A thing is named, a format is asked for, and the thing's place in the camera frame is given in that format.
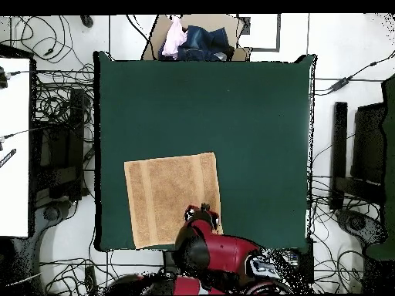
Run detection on tan terry towel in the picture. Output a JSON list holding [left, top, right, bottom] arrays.
[[123, 151, 224, 250]]

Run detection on black flat case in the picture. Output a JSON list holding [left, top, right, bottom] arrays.
[[349, 101, 387, 186]]

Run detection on black flat strip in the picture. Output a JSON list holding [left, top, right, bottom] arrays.
[[0, 148, 17, 169]]

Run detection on dark green table cloth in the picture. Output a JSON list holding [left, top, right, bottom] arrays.
[[93, 51, 317, 252]]

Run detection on black power strip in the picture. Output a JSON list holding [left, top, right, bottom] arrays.
[[84, 265, 98, 295], [295, 238, 315, 284]]

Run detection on dark round floor stand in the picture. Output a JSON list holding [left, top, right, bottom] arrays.
[[334, 207, 388, 247], [35, 200, 73, 223]]

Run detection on black equipment stand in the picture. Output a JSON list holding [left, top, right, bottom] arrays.
[[30, 87, 86, 201]]

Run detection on black upright bar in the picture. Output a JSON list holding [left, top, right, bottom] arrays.
[[329, 101, 349, 212]]

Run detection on blue denim jeans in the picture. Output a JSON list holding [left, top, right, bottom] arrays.
[[177, 25, 235, 62]]

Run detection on pale pink garment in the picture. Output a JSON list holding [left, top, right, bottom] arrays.
[[160, 16, 188, 58]]

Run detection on brown cardboard box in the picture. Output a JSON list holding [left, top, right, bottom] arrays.
[[143, 14, 252, 62]]

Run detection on white desk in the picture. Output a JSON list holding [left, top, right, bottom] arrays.
[[0, 56, 32, 238]]

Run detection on green hanging cloth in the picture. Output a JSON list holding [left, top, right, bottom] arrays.
[[365, 73, 395, 261]]

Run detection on black cable tangle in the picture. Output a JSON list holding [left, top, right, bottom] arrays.
[[39, 258, 164, 295], [277, 247, 365, 294], [30, 62, 95, 124]]

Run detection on black cable with adapter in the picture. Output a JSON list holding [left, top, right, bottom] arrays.
[[314, 50, 395, 96]]

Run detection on black loose floor cables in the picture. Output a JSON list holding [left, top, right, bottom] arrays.
[[0, 15, 93, 66]]

